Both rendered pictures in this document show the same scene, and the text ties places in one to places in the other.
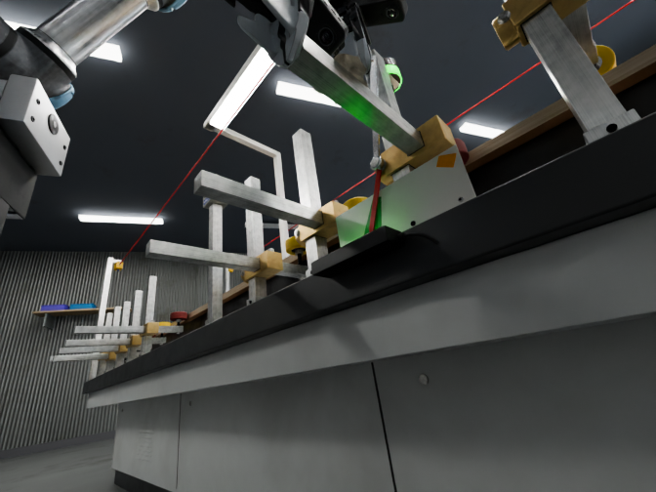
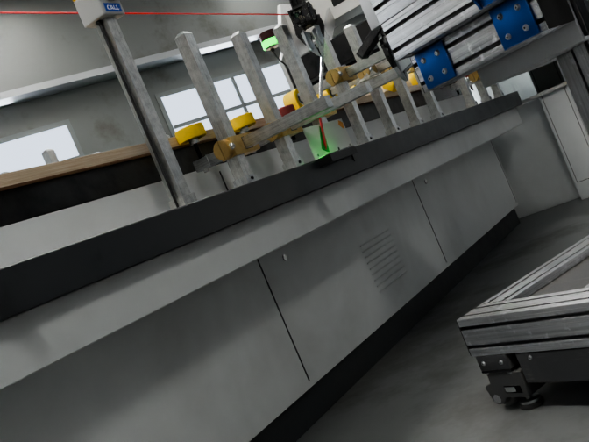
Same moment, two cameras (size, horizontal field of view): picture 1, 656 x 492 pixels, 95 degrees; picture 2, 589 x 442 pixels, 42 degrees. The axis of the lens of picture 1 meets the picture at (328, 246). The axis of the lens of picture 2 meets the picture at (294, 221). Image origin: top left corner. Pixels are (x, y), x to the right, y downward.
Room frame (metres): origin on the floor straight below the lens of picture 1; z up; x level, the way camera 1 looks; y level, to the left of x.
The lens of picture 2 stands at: (1.08, 2.13, 0.61)
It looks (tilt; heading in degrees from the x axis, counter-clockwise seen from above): 1 degrees down; 259
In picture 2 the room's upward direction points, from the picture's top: 23 degrees counter-clockwise
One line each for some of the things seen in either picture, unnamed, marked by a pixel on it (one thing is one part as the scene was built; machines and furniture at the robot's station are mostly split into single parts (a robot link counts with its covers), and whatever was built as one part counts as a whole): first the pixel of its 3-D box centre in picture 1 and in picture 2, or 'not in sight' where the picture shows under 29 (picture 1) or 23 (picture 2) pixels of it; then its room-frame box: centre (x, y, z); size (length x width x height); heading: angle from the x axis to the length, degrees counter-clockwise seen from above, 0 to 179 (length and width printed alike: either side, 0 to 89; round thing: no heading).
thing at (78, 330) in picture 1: (134, 330); not in sight; (1.40, 0.96, 0.82); 0.44 x 0.03 x 0.04; 137
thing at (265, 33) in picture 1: (263, 36); (403, 64); (0.21, 0.04, 0.86); 0.06 x 0.03 x 0.09; 137
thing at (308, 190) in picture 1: (311, 209); (270, 111); (0.63, 0.03, 0.87); 0.04 x 0.04 x 0.48; 47
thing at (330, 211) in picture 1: (320, 225); (281, 129); (0.61, 0.01, 0.82); 0.14 x 0.06 x 0.05; 47
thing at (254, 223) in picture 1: (255, 246); (219, 120); (0.80, 0.21, 0.88); 0.04 x 0.04 x 0.48; 47
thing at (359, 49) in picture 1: (351, 53); (318, 39); (0.38, -0.10, 1.04); 0.06 x 0.03 x 0.09; 68
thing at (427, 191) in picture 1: (392, 210); (329, 138); (0.46, -0.12, 0.75); 0.26 x 0.01 x 0.10; 47
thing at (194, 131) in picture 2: (299, 256); (195, 146); (0.87, 0.09, 0.85); 0.08 x 0.08 x 0.11
